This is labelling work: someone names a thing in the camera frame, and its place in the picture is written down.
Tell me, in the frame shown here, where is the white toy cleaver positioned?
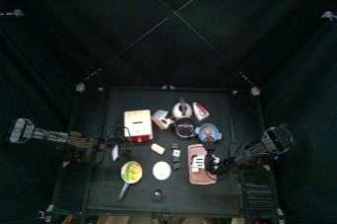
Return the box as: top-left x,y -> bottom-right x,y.
190,155 -> 207,173

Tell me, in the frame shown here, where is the pink cutting board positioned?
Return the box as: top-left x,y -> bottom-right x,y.
186,143 -> 218,187

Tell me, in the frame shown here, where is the frying pan with vegetables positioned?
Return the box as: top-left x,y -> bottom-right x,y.
116,160 -> 145,201

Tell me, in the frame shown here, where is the pale yellow cheese block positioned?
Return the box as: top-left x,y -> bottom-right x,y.
150,142 -> 168,156

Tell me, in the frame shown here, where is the red and wood toy toaster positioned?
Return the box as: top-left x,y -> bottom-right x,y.
122,109 -> 156,143

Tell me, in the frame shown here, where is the blue bowl with egg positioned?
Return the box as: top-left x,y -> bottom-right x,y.
194,122 -> 223,144

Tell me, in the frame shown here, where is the white round plate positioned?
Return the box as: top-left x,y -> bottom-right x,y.
152,161 -> 172,182

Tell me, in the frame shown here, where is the dark toy cooking pot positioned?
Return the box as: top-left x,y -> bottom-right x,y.
172,117 -> 197,139

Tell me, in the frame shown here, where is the small wooden toy appliance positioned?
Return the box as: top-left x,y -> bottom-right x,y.
150,109 -> 174,131

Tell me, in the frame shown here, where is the white and red toy iron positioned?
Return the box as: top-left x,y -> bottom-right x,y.
191,102 -> 211,122

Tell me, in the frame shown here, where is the white toy kettle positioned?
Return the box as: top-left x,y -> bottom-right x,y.
170,97 -> 194,120

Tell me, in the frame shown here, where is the black looped cable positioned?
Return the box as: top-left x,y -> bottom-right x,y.
104,126 -> 133,144

